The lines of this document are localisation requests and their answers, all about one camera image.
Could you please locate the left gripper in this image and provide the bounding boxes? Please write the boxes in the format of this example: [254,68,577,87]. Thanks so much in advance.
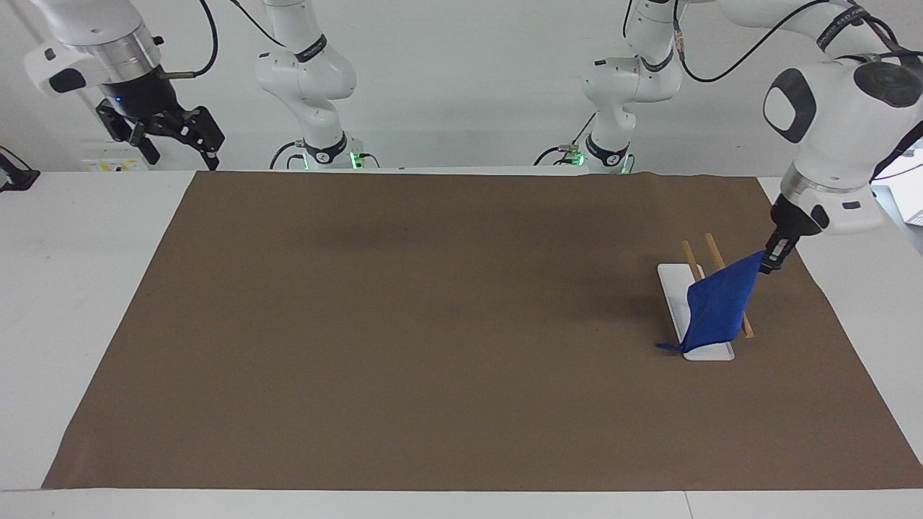
[769,193,823,250]

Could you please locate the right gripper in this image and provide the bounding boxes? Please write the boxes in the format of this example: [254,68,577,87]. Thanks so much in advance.
[95,66,226,172]

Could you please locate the blue towel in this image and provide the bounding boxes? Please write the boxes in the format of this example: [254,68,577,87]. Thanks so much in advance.
[655,250,767,354]

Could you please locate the black stand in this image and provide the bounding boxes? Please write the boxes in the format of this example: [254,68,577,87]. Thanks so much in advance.
[0,146,41,193]

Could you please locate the white wall socket box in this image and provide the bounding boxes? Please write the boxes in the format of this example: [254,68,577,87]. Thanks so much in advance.
[81,141,154,173]

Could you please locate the black cable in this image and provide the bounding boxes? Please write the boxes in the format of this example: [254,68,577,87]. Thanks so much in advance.
[157,0,220,79]
[674,0,839,84]
[868,119,923,183]
[533,112,601,167]
[270,140,308,171]
[229,0,291,50]

